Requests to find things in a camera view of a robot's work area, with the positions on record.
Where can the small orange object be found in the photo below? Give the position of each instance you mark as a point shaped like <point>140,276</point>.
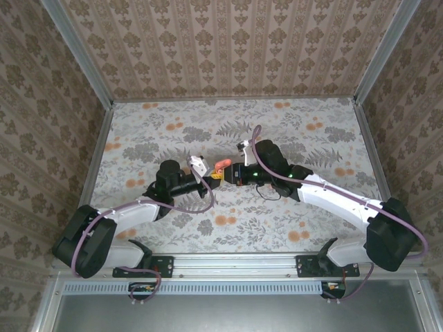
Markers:
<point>223,163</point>

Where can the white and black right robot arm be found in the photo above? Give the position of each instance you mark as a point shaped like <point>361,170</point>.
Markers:
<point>332,200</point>

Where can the floral patterned table cover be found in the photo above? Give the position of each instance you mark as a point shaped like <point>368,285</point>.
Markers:
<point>242,117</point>

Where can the small black electronics board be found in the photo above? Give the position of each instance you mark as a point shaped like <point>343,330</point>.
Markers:
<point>334,290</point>
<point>142,290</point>

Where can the grey metal sheet panel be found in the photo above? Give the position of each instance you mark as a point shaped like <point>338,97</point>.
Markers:
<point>242,311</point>

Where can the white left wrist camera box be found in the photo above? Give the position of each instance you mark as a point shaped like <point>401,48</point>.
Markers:
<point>199,165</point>

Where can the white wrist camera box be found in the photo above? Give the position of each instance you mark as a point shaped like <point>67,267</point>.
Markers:
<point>199,165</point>
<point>247,155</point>

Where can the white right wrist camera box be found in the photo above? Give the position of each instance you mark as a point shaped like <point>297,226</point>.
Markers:
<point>247,155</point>

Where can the aluminium table side rail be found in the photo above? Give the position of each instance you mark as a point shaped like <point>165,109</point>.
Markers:
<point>379,155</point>
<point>93,155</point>

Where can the long aluminium base rail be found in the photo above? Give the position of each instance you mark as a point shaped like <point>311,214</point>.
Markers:
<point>235,264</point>

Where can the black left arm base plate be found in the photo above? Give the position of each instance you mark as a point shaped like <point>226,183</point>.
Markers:
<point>162,266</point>

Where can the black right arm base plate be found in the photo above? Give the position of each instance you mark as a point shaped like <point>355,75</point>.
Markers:
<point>306,266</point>

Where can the aluminium corner post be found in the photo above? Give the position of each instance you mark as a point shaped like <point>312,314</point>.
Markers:
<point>79,55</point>
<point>384,52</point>

